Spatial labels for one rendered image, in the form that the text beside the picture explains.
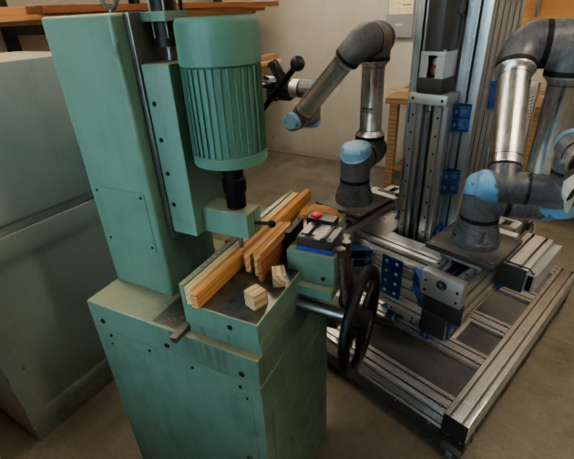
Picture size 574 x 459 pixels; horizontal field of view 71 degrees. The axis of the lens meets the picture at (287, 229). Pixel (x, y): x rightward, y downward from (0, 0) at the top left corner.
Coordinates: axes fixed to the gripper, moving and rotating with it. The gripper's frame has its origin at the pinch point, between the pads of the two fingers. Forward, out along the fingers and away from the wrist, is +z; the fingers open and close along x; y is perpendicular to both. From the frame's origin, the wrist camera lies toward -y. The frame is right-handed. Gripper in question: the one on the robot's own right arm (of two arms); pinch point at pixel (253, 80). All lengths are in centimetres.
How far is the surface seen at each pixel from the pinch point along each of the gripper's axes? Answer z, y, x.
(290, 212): -51, 23, -57
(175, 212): -39, 5, -91
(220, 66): -59, -30, -85
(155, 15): -41, -39, -82
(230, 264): -55, 18, -92
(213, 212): -48, 6, -87
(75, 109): -18, -21, -94
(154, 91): -40, -25, -87
